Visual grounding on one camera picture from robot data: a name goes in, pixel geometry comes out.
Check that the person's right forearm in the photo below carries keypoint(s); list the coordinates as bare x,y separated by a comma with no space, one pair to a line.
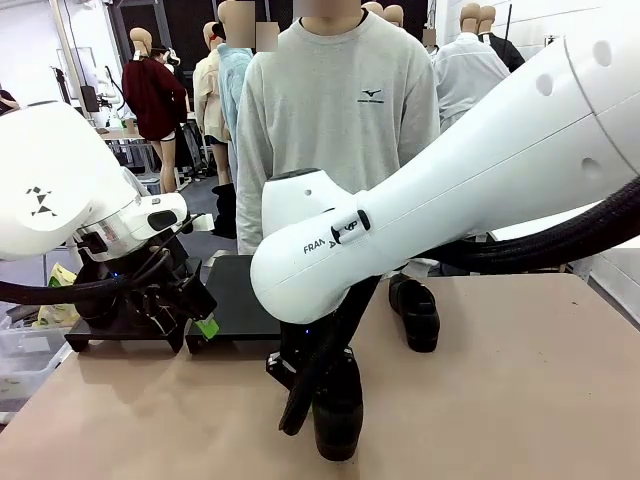
250,210

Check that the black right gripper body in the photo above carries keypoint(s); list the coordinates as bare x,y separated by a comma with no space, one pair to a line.
300,337

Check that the person in grey sweatshirt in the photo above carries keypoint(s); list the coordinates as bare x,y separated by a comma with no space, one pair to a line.
325,100

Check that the clear plastic bin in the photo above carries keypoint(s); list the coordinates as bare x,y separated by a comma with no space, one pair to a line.
25,360

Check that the mannequin in light blue fleece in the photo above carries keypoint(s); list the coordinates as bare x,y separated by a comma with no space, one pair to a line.
232,75

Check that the white table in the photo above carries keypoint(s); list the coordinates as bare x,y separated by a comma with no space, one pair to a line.
540,225

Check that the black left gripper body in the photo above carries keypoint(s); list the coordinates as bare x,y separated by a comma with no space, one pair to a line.
160,275

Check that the green yellow snack bag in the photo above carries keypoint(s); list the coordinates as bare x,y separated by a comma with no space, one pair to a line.
57,280

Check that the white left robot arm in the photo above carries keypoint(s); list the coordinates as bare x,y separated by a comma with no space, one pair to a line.
50,175

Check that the mannequin in cream jacket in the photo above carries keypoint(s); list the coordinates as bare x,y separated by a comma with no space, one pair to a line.
207,100

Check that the black shoe stand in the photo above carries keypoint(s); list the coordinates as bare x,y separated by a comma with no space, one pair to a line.
120,334
235,300

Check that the black boots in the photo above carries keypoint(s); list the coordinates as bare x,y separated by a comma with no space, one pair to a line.
225,210

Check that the mannequin in maroon sweater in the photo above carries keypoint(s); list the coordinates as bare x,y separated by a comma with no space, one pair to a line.
150,100

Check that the mannequin in black jacket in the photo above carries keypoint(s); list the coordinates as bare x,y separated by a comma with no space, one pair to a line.
510,55

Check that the bare mannequin head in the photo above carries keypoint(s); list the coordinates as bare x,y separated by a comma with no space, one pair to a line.
394,15

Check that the wooden workbench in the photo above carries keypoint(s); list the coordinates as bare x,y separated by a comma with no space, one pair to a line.
120,134

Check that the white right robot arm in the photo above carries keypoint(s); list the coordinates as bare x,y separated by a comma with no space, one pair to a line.
500,150

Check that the mannequin in white shirt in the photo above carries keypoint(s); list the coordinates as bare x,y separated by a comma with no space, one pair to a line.
465,75

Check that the black tripod stand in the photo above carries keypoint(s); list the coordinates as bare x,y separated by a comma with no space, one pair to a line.
62,85
550,41

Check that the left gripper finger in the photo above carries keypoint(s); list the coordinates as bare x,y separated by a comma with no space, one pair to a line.
160,315
197,302

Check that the white draped cloth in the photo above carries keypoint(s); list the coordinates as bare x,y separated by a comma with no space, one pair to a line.
135,182

